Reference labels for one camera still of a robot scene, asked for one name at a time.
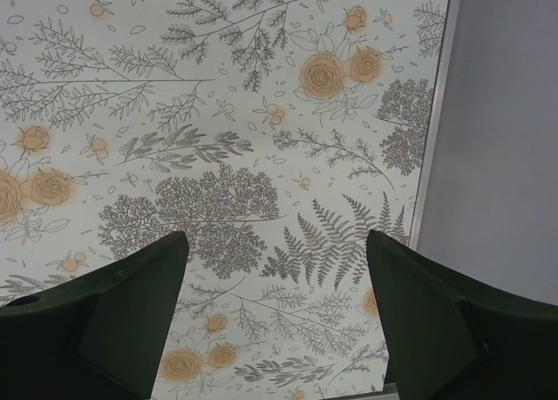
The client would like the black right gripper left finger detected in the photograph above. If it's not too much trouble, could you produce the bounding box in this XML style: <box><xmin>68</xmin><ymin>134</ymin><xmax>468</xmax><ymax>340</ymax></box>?
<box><xmin>1</xmin><ymin>232</ymin><xmax>188</xmax><ymax>399</ymax></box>

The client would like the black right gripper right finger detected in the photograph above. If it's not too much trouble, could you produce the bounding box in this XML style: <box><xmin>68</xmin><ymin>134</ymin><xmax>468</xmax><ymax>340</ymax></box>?
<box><xmin>366</xmin><ymin>231</ymin><xmax>557</xmax><ymax>399</ymax></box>

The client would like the floral patterned table mat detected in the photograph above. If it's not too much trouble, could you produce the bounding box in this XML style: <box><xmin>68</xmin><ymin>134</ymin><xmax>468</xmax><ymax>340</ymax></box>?
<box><xmin>1</xmin><ymin>0</ymin><xmax>449</xmax><ymax>399</ymax></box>

